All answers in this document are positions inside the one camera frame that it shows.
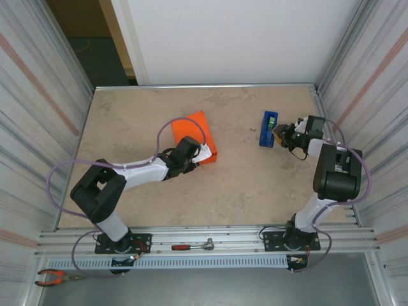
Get orange floor cable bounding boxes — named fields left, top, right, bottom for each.
left=75, top=37, right=92, bottom=54

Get blue tape dispenser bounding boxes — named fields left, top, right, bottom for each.
left=259, top=110, right=280, bottom=148

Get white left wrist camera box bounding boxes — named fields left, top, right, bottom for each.
left=193, top=143, right=213, bottom=164

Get aluminium mounting rail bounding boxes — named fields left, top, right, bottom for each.
left=34, top=226, right=382, bottom=256

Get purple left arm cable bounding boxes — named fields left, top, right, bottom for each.
left=46, top=117, right=208, bottom=280

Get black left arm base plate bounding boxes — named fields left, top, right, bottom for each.
left=94, top=233, right=152, bottom=255

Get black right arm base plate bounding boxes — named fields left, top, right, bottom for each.
left=262, top=229, right=321, bottom=252

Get orange cloth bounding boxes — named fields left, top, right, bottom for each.
left=171, top=110, right=219, bottom=166

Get grey slotted cable duct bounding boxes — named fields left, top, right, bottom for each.
left=47, top=254, right=289, bottom=270

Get red handled ratchet wrench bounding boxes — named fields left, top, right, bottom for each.
left=171, top=237, right=216, bottom=251

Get orange handled pliers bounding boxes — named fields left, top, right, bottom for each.
left=34, top=269, right=85, bottom=287

